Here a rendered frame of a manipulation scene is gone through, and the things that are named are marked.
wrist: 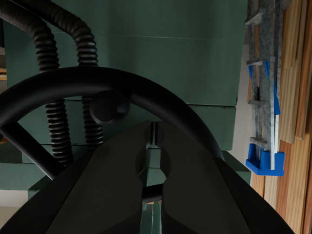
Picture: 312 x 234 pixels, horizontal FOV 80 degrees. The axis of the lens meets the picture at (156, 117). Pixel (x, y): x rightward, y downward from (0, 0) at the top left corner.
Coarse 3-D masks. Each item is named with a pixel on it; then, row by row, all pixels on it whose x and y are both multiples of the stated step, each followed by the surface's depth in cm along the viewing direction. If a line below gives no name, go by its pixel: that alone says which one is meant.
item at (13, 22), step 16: (0, 0) 23; (16, 0) 24; (32, 0) 23; (48, 0) 23; (0, 16) 23; (16, 16) 22; (32, 16) 22; (48, 16) 23; (64, 16) 22; (32, 32) 22; (48, 32) 22; (80, 32) 22; (48, 48) 22; (80, 48) 22; (96, 48) 23; (48, 64) 22; (80, 64) 23; (96, 64) 23; (48, 112) 24; (64, 112) 24; (64, 128) 25; (96, 128) 24; (64, 144) 25; (96, 144) 25; (64, 160) 25
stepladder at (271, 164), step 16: (272, 0) 94; (256, 16) 102; (272, 16) 95; (272, 32) 96; (272, 48) 97; (256, 64) 112; (272, 64) 98; (256, 80) 115; (272, 80) 100; (256, 96) 117; (272, 96) 101; (256, 112) 118; (272, 112) 102; (256, 128) 119; (272, 128) 104; (256, 144) 115; (272, 144) 105; (256, 160) 123; (272, 160) 107
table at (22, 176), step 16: (0, 144) 48; (0, 160) 38; (16, 160) 39; (0, 176) 38; (16, 176) 38; (32, 176) 38; (144, 176) 34; (160, 176) 38; (240, 176) 38; (32, 192) 28; (144, 208) 29
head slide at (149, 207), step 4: (148, 204) 66; (152, 204) 66; (148, 208) 66; (152, 208) 66; (144, 212) 66; (148, 212) 66; (152, 212) 66; (144, 216) 67; (148, 216) 67; (152, 216) 67; (144, 220) 67; (148, 220) 67; (152, 220) 67; (144, 224) 67; (148, 224) 67; (140, 228) 67; (144, 228) 67; (148, 228) 67; (140, 232) 67; (144, 232) 67; (148, 232) 67
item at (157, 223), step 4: (156, 204) 76; (156, 208) 76; (160, 208) 76; (156, 212) 77; (160, 212) 77; (156, 216) 77; (160, 216) 77; (156, 220) 77; (160, 220) 77; (156, 224) 77; (160, 224) 78; (156, 228) 78; (160, 228) 78; (156, 232) 78; (160, 232) 78
